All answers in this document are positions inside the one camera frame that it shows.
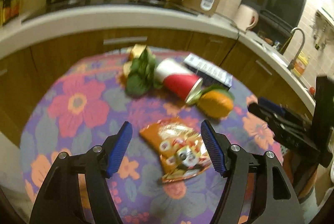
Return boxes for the black gas stove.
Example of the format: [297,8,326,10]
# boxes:
[22,0,199,22]

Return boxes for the white countertop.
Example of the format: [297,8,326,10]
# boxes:
[1,5,315,112]

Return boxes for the red tomato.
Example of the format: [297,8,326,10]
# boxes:
[309,87,315,95]

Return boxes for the wooden base cabinets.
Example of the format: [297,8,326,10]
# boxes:
[0,28,314,146]

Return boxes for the orange snack bag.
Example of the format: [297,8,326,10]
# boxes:
[139,117,211,183]

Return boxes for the floral purple tablecloth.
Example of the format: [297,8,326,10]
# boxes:
[19,50,285,224]

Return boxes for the steel sink faucet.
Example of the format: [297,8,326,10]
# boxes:
[286,26,306,71]

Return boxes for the red white paper cup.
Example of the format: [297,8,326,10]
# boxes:
[154,58,203,105]

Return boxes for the white electric kettle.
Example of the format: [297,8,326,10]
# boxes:
[233,4,259,32]

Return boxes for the white blue carton box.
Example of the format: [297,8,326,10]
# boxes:
[183,53,233,90]

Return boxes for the green leafy vegetable scraps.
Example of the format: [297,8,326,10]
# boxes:
[125,47,162,98]

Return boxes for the orange fruit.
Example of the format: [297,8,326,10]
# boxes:
[196,89,234,119]

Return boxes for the bread piece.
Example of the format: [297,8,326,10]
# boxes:
[123,44,152,78]

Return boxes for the black power cord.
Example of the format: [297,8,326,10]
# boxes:
[215,12,241,41]

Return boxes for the yellow oil bottle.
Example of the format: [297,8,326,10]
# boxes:
[292,52,310,78]

